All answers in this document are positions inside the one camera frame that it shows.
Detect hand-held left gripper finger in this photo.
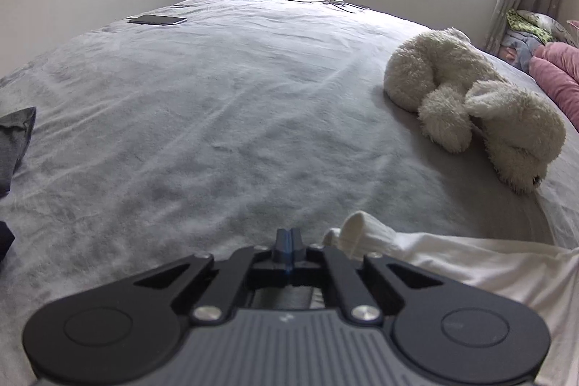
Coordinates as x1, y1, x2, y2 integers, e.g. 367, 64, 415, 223
289, 229, 446, 323
133, 229, 289, 321

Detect white pants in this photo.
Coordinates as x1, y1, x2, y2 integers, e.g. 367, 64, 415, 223
322, 211, 579, 386

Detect pale blue clothes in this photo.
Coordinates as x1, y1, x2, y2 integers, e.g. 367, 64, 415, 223
498, 29, 541, 72

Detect white plush dog toy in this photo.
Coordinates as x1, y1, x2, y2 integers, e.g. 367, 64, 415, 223
384, 29, 567, 194

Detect black phone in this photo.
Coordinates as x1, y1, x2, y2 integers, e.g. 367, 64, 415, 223
127, 14, 187, 26

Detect black cloth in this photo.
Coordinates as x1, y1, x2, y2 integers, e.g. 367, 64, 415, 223
0, 221, 16, 264

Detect grey cloth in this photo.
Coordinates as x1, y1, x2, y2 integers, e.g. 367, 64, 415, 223
0, 106, 37, 194

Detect pink folded quilt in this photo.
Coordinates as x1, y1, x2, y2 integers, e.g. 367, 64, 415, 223
528, 42, 579, 120

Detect green and grey pillows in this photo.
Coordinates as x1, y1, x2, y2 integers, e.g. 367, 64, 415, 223
506, 8, 571, 45

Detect black cable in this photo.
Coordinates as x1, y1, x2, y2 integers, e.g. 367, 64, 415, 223
276, 0, 367, 11

